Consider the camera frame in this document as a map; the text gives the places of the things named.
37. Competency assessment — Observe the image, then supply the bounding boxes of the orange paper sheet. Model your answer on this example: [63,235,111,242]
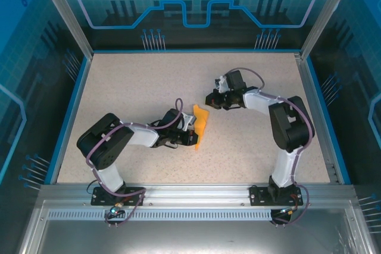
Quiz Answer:
[192,104,210,151]

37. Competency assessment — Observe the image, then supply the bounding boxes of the sheet metal tray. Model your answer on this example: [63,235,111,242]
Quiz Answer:
[17,200,371,254]

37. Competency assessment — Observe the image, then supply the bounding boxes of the blue table edge trim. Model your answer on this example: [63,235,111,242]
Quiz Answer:
[49,48,352,185]

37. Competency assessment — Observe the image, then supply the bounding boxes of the blue printed grid panel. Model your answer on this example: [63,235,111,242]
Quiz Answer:
[308,0,381,254]
[0,0,89,254]

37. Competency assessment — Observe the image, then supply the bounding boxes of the aluminium mounting rail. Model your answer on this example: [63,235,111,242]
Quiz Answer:
[38,184,357,209]

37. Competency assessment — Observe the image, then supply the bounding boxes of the slotted aluminium cable duct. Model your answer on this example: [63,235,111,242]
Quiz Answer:
[46,209,282,222]

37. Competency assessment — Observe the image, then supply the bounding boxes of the aluminium table side rail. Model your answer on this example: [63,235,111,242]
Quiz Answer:
[293,52,342,184]

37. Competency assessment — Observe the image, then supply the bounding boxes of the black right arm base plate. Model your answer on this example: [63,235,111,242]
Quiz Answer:
[249,185,304,206]

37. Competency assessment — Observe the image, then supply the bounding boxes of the cable connector with green light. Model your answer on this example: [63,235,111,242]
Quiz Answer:
[109,202,124,217]
[278,206,299,217]

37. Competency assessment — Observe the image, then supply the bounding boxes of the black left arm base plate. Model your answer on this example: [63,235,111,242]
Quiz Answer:
[90,186,146,207]

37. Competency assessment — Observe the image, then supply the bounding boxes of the aluminium frame post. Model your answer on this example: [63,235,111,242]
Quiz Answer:
[299,0,360,61]
[32,0,95,61]

